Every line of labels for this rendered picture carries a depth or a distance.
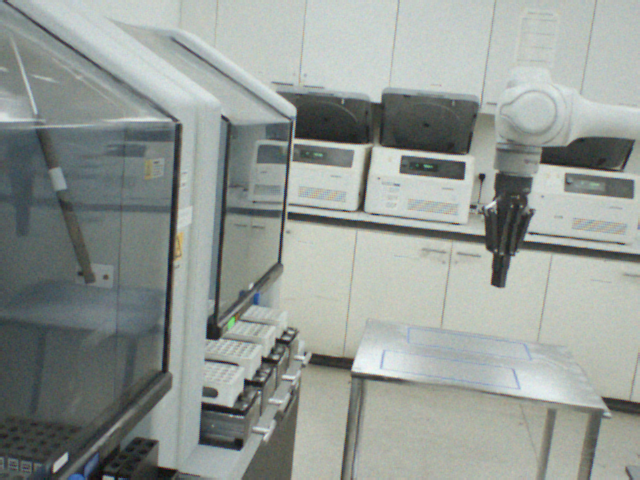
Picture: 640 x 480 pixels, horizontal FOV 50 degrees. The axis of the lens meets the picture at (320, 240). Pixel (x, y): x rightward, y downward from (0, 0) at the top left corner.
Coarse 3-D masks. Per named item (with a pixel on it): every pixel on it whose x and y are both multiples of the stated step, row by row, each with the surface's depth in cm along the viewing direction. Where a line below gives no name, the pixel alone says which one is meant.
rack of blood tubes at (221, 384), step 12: (204, 372) 146; (216, 372) 147; (228, 372) 147; (240, 372) 148; (204, 384) 142; (216, 384) 142; (228, 384) 141; (240, 384) 148; (204, 396) 143; (216, 396) 148; (228, 396) 142
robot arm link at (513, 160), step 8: (496, 144) 138; (504, 144) 137; (496, 152) 137; (504, 152) 135; (512, 152) 134; (520, 152) 134; (528, 152) 134; (536, 152) 134; (496, 160) 137; (504, 160) 135; (512, 160) 134; (520, 160) 134; (528, 160) 134; (536, 160) 135; (496, 168) 137; (504, 168) 135; (512, 168) 134; (520, 168) 134; (528, 168) 135; (536, 168) 136; (528, 176) 137
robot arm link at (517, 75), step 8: (512, 72) 133; (520, 72) 132; (528, 72) 131; (536, 72) 131; (544, 72) 131; (512, 80) 132; (520, 80) 131; (528, 80) 130; (536, 80) 130; (544, 80) 131; (504, 88) 134; (496, 112) 135; (496, 120) 135; (496, 128) 136; (496, 136) 138; (504, 136) 134; (512, 144) 134; (520, 144) 133
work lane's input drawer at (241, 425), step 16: (240, 400) 145; (256, 400) 149; (208, 416) 141; (224, 416) 141; (240, 416) 141; (256, 416) 151; (208, 432) 142; (224, 432) 141; (240, 432) 141; (256, 432) 147; (272, 432) 147
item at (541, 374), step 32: (384, 352) 182; (416, 352) 185; (448, 352) 187; (480, 352) 190; (512, 352) 192; (544, 352) 195; (352, 384) 168; (416, 384) 166; (448, 384) 165; (480, 384) 167; (512, 384) 169; (544, 384) 171; (576, 384) 173; (352, 416) 170; (608, 416) 166; (352, 448) 171; (544, 448) 207
